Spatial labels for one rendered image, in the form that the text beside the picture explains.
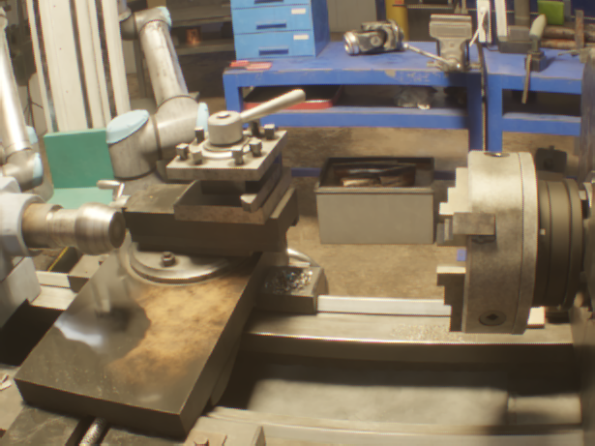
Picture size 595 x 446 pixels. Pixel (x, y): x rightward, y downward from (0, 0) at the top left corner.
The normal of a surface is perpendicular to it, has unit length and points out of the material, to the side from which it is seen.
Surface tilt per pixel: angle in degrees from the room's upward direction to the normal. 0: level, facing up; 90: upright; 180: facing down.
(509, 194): 31
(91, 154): 90
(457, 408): 20
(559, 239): 54
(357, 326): 0
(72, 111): 90
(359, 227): 90
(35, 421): 0
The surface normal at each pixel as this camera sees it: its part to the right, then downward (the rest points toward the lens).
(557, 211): -0.18, -0.50
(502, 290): -0.22, 0.44
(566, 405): -0.08, -0.88
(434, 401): 0.18, -0.78
